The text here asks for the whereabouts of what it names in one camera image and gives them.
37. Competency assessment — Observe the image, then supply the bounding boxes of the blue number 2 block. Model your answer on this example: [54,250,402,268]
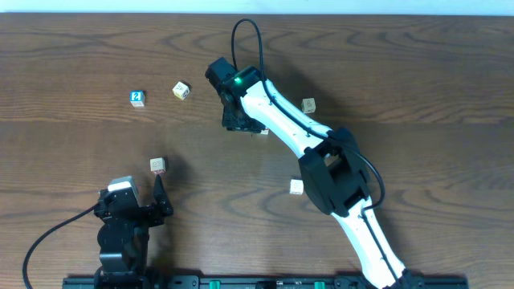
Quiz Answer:
[129,91,145,108]

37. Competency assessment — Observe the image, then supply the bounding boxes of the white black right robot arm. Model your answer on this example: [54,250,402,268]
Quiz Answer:
[206,63,406,288]

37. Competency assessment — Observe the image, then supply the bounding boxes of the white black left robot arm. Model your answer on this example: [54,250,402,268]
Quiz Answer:
[93,175,173,288]

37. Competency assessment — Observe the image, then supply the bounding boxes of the red letter E block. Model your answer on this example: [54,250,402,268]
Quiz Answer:
[149,157,166,175]

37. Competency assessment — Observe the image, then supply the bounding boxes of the yellow edged wooden block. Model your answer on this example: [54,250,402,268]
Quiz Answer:
[172,82,190,100]

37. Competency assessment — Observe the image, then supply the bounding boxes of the plain wooden picture block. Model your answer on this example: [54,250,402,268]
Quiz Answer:
[301,98,316,114]

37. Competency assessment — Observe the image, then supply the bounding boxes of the plain white wooden block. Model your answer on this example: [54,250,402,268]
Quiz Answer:
[289,179,304,195]

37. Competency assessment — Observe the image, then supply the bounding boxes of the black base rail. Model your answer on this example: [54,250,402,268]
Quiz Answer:
[62,274,470,289]

